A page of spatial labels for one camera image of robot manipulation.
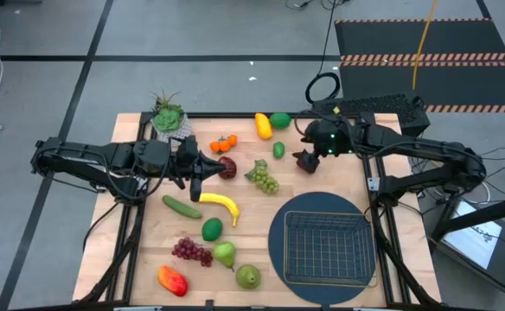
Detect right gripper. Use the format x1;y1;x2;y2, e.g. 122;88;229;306
292;119;354;175

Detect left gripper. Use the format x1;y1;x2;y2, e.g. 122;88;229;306
169;135;239;203

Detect dark red apple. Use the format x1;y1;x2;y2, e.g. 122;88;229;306
216;155;239;181

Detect orange tomato cluster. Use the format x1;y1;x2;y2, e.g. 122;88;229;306
209;133;239;155

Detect yellow banana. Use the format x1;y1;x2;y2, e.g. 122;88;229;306
198;192;241;228

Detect green cucumber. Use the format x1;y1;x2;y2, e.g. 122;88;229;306
161;194;203;220

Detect yellow bell pepper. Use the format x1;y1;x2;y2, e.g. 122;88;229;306
254;112;274;141

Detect green avocado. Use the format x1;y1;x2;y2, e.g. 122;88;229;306
201;217;224;243

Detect green pear with stem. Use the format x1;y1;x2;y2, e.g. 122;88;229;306
211;240;238;272

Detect red orange mango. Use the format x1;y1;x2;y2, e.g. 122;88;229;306
157;264;189;298

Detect round dark blue placemat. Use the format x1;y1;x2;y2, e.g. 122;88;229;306
267;191;377;307

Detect green grape bunch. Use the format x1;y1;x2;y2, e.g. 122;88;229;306
243;158;281;195

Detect succulent in patterned white pot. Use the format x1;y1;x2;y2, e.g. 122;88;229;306
150;88;193;144

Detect small red object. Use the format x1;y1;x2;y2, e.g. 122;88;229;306
171;236;214;268

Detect black computer case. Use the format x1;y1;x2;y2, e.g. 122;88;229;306
311;92;431;138

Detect monitor with white screen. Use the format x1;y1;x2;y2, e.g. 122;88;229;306
425;196;505;303

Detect black metal stand bar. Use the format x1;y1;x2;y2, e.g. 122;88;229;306
430;194;505;243

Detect black hazard striped floor mat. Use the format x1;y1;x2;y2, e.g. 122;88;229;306
334;17;505;114

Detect black aluminium table frame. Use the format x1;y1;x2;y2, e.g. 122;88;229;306
77;111;442;311

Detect black coiled cable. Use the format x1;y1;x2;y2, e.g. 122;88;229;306
304;0;342;105

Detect gold rimmed wire basket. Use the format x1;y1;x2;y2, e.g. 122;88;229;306
283;210;378;289

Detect black floor cables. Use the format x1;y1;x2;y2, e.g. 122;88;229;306
284;0;353;12

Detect yellow hanging cable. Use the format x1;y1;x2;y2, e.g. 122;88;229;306
411;0;438;91

